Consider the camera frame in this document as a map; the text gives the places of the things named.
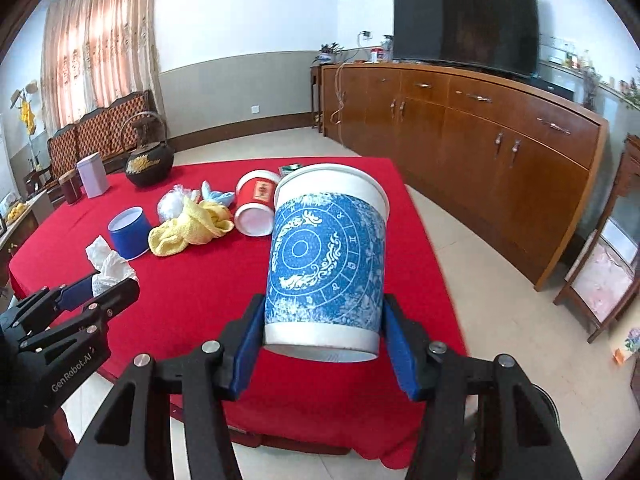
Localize hanging pale cable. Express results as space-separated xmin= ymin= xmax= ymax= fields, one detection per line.
xmin=330 ymin=62 xmax=348 ymax=146

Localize leafy green plant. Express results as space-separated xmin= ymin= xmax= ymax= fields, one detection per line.
xmin=620 ymin=65 xmax=640 ymax=116

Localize beige patterned curtain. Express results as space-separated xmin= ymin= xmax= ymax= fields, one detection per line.
xmin=40 ymin=0 xmax=166 ymax=131

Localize small blue paper cup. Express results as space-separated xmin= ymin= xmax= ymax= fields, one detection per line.
xmin=107 ymin=207 xmax=152 ymax=261

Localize black flat television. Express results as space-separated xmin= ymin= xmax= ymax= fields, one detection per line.
xmin=392 ymin=0 xmax=541 ymax=79

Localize yellow cloth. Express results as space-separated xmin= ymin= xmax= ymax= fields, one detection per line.
xmin=148 ymin=197 xmax=236 ymax=257

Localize yellow fruit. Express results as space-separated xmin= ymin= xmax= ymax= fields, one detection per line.
xmin=2 ymin=201 xmax=33 ymax=222

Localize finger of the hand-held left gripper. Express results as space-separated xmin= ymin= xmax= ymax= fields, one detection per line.
xmin=17 ymin=277 xmax=141 ymax=356
xmin=0 ymin=272 xmax=100 ymax=333

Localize pink framed picture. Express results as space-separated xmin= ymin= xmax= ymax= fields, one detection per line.
xmin=570 ymin=240 xmax=636 ymax=323

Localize coat rack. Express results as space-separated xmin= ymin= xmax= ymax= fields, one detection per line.
xmin=10 ymin=80 xmax=46 ymax=171

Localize tall wooden stand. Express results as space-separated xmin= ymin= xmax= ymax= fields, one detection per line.
xmin=552 ymin=134 xmax=640 ymax=345

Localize blue patterned paper cup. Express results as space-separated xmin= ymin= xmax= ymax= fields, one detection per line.
xmin=262 ymin=162 xmax=391 ymax=364

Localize red tablecloth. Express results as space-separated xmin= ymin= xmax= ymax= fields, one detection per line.
xmin=7 ymin=156 xmax=468 ymax=471

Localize wooden sofa bench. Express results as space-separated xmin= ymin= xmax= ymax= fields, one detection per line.
xmin=25 ymin=90 xmax=161 ymax=196

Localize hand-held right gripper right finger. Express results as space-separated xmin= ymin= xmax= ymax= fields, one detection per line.
xmin=381 ymin=294 xmax=583 ymax=480

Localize clear plastic bag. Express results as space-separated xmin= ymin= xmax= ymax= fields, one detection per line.
xmin=157 ymin=184 xmax=201 ymax=222

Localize dark red canister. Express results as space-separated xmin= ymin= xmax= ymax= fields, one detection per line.
xmin=58 ymin=170 xmax=83 ymax=206

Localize red paper cup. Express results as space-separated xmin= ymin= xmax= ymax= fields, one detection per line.
xmin=234 ymin=170 xmax=282 ymax=237

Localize light blue wrapper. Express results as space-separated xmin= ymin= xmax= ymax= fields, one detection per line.
xmin=200 ymin=180 xmax=237 ymax=208

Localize long wooden cabinet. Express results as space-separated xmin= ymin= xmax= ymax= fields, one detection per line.
xmin=320 ymin=61 xmax=610 ymax=292

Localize white tissue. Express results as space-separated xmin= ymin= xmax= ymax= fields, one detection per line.
xmin=85 ymin=235 xmax=140 ymax=297

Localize black iron teapot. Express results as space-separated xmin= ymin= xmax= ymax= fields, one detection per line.
xmin=120 ymin=111 xmax=175 ymax=189

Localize grey side cabinet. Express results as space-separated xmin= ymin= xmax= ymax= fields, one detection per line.
xmin=0 ymin=192 xmax=56 ymax=286

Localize vase with dried flowers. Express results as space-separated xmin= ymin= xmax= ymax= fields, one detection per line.
xmin=580 ymin=67 xmax=601 ymax=111

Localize pale square tin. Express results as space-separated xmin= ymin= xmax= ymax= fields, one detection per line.
xmin=76 ymin=153 xmax=110 ymax=199

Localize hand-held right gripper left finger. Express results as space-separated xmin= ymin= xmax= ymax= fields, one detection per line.
xmin=62 ymin=294 xmax=267 ymax=480

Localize small potted plant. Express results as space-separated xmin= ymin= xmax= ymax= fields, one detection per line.
xmin=312 ymin=42 xmax=346 ymax=65

